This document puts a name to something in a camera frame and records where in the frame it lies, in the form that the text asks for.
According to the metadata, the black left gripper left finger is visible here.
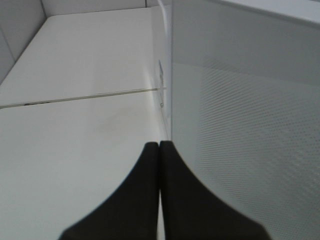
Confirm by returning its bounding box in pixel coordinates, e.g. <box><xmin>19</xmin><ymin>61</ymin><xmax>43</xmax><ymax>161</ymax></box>
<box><xmin>59</xmin><ymin>142</ymin><xmax>159</xmax><ymax>240</ymax></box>

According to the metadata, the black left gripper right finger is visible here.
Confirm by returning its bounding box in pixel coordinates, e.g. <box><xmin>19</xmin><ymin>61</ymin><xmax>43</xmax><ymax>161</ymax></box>
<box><xmin>159</xmin><ymin>141</ymin><xmax>270</xmax><ymax>240</ymax></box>

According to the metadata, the white microwave door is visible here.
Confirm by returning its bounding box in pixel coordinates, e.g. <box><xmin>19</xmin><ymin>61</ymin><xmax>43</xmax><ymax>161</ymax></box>
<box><xmin>171</xmin><ymin>0</ymin><xmax>320</xmax><ymax>240</ymax></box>

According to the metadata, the white neighbouring table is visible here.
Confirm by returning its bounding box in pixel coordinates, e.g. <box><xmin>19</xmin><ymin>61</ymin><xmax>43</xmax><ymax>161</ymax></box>
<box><xmin>0</xmin><ymin>6</ymin><xmax>164</xmax><ymax>107</ymax></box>

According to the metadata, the white microwave oven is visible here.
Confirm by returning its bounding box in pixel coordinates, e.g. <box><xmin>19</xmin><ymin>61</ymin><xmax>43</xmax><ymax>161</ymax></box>
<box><xmin>146</xmin><ymin>0</ymin><xmax>173</xmax><ymax>140</ymax></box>

